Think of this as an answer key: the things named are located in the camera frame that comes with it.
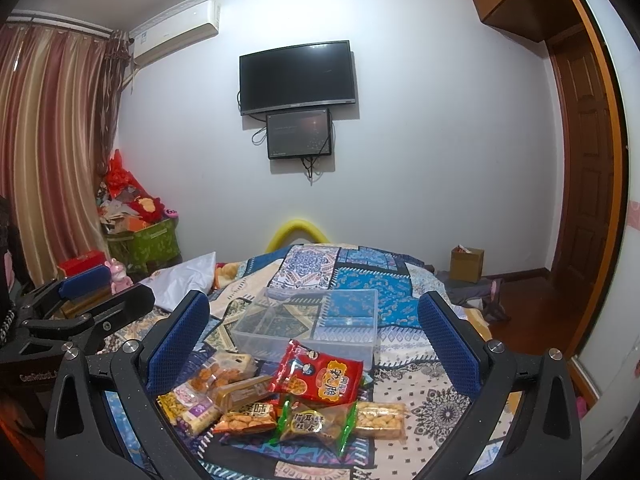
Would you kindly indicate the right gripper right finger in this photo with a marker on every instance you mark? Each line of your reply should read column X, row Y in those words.
column 543, row 440

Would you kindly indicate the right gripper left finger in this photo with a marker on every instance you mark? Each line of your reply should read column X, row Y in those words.
column 82, row 441

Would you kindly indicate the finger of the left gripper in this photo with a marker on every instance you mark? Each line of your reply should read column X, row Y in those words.
column 85, row 279
column 117, row 312

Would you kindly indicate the purple label coconut roll pack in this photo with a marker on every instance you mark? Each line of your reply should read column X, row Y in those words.
column 190, row 411

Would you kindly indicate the fried dough ball pack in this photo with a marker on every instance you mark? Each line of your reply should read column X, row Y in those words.
column 221, row 369

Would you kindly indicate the gold biscuit pack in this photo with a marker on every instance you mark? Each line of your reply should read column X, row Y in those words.
column 238, row 395

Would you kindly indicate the orange crispy snack bag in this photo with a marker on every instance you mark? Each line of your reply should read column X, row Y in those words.
column 255, row 419

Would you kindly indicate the red snack bag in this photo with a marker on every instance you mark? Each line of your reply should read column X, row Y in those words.
column 316, row 376

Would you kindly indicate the green-ended candy snack pack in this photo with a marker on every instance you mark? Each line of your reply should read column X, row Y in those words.
column 331, row 425

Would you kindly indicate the peanut brittle bar pack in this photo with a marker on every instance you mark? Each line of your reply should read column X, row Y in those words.
column 384, row 421

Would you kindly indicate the pink piggy figurine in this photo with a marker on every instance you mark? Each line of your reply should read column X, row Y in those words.
column 120, row 280

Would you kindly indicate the red gift box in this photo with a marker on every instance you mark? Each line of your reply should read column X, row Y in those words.
column 81, row 264

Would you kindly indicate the white pillow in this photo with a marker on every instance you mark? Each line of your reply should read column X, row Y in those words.
column 171, row 285

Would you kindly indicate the green storage box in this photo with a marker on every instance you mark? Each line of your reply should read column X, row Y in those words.
column 153, row 246

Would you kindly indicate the small cardboard box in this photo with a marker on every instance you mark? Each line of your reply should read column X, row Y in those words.
column 466, row 264

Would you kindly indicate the patchwork patterned bed quilt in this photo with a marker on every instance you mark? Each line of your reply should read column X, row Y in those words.
column 406, row 368

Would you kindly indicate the yellow foam bed guard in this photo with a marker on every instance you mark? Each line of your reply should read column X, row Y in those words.
column 294, row 229

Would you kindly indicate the striped red curtain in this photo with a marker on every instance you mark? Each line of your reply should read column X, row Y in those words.
column 60, row 92

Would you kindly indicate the clear plastic storage bin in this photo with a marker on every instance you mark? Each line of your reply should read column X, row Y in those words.
column 339, row 322

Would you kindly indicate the brown wooden door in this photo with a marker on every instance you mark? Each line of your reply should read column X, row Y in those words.
column 594, row 176

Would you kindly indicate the white air conditioner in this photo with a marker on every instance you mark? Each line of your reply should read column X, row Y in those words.
column 181, row 30

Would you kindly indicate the small wall monitor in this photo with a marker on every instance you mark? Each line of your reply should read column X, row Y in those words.
column 299, row 134

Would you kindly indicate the large wall television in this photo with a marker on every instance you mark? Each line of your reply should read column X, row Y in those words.
column 297, row 76

